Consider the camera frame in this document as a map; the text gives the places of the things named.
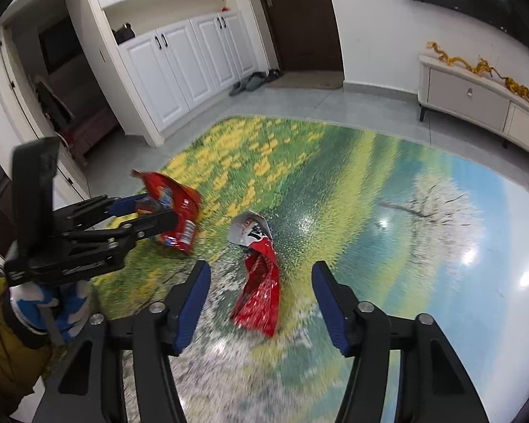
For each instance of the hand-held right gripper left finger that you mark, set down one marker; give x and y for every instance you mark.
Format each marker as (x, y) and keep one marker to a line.
(193, 304)

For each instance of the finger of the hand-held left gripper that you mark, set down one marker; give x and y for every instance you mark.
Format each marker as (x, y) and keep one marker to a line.
(128, 205)
(150, 224)

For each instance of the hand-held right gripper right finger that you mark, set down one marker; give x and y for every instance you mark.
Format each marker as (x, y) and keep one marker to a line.
(330, 313)

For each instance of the red printed snack packet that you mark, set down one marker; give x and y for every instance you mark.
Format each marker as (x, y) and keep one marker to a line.
(183, 202)

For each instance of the red foil snack packet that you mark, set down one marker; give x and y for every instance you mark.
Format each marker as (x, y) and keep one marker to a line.
(261, 293)

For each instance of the person's left hand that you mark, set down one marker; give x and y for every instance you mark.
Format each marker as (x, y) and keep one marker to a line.
(70, 304)

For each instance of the pink sofa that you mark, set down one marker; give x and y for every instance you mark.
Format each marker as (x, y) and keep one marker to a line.
(90, 123)

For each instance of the dark hanging jacket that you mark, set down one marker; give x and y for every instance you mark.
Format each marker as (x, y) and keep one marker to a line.
(53, 103)

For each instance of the landscape printed floor mat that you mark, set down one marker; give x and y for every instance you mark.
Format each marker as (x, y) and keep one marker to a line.
(344, 185)

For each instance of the white cabinet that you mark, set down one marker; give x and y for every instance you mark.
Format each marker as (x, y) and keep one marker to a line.
(180, 66)

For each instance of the grey slippers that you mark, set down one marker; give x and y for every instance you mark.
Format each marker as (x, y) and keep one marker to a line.
(247, 83)

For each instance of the black bag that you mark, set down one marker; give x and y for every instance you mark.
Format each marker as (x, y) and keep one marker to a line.
(124, 34)

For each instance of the dark shoes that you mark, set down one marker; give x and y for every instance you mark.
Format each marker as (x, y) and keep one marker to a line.
(273, 75)

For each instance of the brown doormat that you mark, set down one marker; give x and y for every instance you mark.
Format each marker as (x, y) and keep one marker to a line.
(308, 81)

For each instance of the brown door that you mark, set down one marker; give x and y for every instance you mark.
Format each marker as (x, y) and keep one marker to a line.
(304, 22)

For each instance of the white television stand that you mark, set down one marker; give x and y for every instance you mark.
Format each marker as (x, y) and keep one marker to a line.
(467, 97)

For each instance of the long yellow dragon figurine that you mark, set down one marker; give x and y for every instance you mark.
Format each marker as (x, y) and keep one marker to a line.
(449, 59)

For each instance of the yellow tiger figurine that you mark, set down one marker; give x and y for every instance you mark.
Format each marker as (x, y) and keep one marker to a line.
(519, 89)

